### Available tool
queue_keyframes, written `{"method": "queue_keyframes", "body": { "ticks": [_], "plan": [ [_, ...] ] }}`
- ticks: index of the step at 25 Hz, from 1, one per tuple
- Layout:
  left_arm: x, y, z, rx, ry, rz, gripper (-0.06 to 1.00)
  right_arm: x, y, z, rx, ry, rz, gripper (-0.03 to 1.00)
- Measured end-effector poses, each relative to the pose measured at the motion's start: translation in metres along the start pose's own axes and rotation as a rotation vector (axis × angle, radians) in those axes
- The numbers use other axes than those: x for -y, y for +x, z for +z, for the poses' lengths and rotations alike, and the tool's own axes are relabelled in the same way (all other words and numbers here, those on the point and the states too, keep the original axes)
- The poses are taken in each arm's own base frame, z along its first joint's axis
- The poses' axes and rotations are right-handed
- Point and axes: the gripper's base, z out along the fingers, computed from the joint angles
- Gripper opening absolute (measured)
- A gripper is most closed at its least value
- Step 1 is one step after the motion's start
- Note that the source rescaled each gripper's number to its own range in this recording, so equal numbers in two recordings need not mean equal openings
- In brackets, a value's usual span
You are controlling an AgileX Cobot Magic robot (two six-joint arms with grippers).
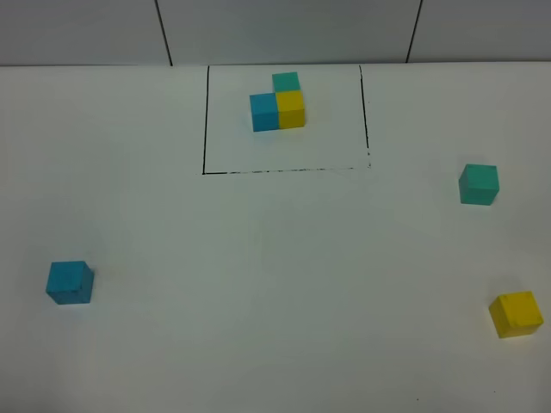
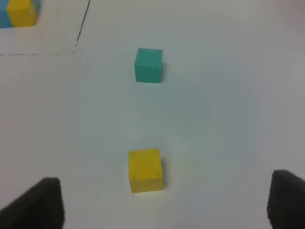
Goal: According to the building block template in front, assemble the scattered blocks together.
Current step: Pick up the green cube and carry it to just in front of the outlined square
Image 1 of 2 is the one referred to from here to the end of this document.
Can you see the blue template cube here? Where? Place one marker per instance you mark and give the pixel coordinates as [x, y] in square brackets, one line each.
[264, 112]

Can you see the green template cube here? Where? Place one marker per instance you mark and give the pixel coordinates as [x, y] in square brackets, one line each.
[287, 81]

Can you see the yellow template cube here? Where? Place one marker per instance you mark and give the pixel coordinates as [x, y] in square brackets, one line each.
[291, 109]

